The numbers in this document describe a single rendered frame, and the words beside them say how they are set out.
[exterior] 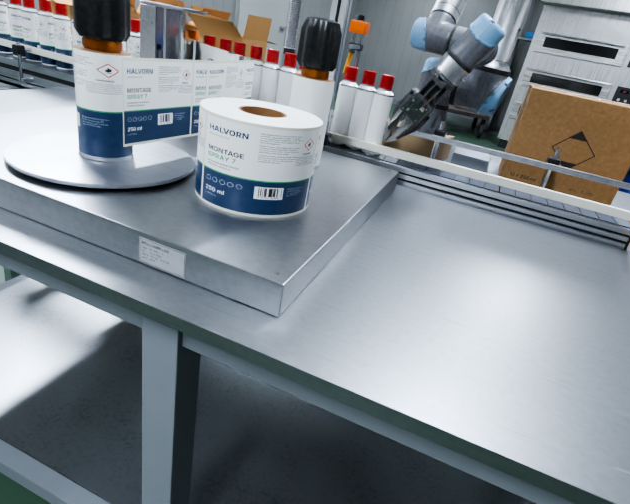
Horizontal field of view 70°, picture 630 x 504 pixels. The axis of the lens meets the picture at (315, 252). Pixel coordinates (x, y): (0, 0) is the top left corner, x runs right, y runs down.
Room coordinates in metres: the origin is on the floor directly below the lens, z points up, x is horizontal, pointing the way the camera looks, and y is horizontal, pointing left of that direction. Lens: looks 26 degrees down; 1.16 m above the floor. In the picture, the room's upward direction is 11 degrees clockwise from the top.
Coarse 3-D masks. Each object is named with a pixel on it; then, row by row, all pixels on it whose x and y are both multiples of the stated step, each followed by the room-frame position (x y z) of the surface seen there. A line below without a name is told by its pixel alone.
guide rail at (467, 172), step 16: (352, 144) 1.21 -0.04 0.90; (368, 144) 1.20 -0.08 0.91; (416, 160) 1.16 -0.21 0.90; (432, 160) 1.15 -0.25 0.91; (480, 176) 1.11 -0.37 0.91; (496, 176) 1.10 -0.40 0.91; (528, 192) 1.08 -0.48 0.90; (544, 192) 1.07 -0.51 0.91; (592, 208) 1.04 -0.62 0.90; (608, 208) 1.03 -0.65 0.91
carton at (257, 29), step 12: (204, 24) 2.87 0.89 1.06; (216, 24) 2.81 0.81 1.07; (228, 24) 2.75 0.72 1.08; (252, 24) 2.86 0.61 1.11; (264, 24) 2.98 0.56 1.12; (216, 36) 2.88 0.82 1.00; (228, 36) 2.85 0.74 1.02; (240, 36) 2.80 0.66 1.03; (252, 36) 2.89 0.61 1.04; (264, 36) 3.01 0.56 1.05; (264, 48) 3.04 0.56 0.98; (264, 60) 3.05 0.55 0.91
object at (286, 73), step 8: (288, 56) 1.31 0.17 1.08; (296, 56) 1.33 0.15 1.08; (288, 64) 1.31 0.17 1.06; (280, 72) 1.32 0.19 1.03; (288, 72) 1.30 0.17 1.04; (280, 80) 1.31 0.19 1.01; (288, 80) 1.31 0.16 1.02; (280, 88) 1.31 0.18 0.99; (288, 88) 1.31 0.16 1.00; (280, 96) 1.31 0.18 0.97; (288, 96) 1.31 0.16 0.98; (280, 104) 1.31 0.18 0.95; (288, 104) 1.31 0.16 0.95
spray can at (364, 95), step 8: (368, 72) 1.24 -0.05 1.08; (368, 80) 1.24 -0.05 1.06; (360, 88) 1.24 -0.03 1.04; (368, 88) 1.24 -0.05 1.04; (360, 96) 1.24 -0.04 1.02; (368, 96) 1.24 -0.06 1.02; (360, 104) 1.24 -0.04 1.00; (368, 104) 1.24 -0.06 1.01; (352, 112) 1.25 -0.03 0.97; (360, 112) 1.23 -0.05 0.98; (368, 112) 1.24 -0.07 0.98; (352, 120) 1.24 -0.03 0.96; (360, 120) 1.23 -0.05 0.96; (352, 128) 1.24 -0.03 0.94; (360, 128) 1.23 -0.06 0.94; (352, 136) 1.24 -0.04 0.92; (360, 136) 1.24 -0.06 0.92
